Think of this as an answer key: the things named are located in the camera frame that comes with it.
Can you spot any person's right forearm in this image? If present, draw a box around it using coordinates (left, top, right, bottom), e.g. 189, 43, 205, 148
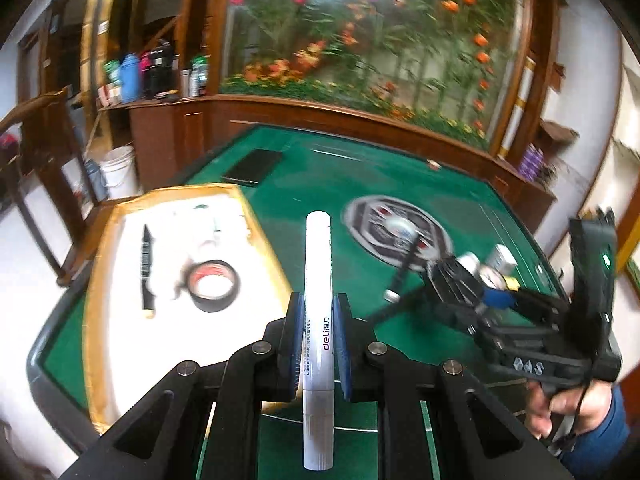
557, 385, 632, 478

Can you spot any white marker pen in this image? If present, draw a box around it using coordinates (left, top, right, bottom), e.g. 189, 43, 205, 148
301, 211, 335, 472

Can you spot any black tape roll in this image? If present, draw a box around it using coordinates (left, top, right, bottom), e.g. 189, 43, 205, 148
189, 259, 242, 313

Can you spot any small white box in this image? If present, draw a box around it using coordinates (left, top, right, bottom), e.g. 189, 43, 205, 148
489, 244, 518, 273

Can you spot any white green-striped medicine box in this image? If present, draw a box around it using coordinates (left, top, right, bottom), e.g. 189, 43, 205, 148
190, 200, 251, 248

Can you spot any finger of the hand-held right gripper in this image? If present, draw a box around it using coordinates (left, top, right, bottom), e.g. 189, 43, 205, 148
427, 257, 488, 336
482, 282, 571, 322

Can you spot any black smartphone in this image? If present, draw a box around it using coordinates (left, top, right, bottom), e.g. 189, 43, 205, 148
221, 148, 284, 187

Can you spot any person's right hand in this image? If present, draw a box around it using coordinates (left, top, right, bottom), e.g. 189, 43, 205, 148
527, 377, 613, 438

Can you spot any blue-grey jug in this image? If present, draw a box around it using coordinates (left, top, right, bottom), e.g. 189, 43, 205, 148
84, 159, 108, 203

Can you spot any round table control panel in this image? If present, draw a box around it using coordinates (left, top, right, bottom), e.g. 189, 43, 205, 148
341, 195, 453, 272

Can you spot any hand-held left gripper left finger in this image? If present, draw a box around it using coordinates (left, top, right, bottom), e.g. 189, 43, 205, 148
60, 290, 307, 480

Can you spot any dark wooden armchair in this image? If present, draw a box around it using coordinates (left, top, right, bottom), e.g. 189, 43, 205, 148
0, 85, 101, 288

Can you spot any small white cylinder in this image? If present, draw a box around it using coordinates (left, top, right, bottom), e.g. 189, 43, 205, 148
457, 252, 483, 281

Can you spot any blue thermos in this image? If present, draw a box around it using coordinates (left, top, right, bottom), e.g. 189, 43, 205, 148
120, 54, 142, 103

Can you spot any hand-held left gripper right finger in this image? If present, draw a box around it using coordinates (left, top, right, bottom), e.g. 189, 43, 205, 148
331, 292, 576, 480

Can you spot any black pen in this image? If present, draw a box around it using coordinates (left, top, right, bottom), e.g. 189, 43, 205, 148
382, 237, 426, 303

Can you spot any green packet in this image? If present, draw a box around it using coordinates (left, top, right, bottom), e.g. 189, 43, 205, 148
191, 55, 211, 97

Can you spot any flower garden display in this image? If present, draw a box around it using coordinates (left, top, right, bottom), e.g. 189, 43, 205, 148
220, 0, 531, 148

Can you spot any purple box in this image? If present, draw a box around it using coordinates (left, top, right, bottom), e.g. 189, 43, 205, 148
517, 142, 546, 181

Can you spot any wooden wall shelf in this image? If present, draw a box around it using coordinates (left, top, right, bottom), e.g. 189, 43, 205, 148
540, 119, 581, 161

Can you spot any white bucket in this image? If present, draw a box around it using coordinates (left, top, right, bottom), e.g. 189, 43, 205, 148
99, 146, 138, 201

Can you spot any yellow-rimmed white tray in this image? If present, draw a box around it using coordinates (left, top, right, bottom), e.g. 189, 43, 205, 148
85, 183, 296, 436

